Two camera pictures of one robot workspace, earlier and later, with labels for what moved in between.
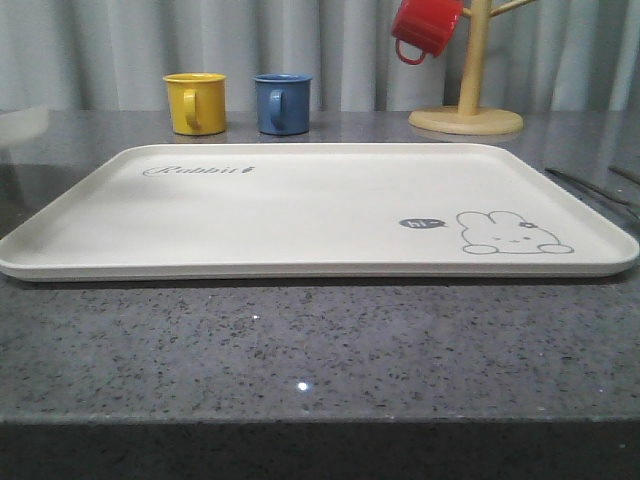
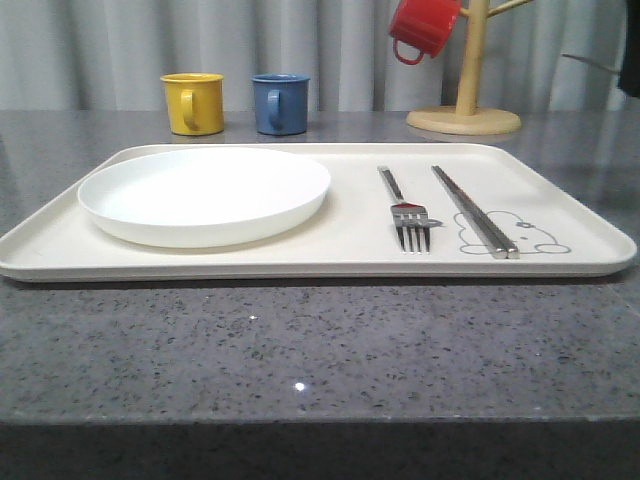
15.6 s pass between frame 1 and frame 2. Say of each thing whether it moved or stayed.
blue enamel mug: stayed
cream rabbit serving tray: stayed
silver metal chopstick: moved
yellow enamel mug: stayed
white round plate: moved
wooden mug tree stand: stayed
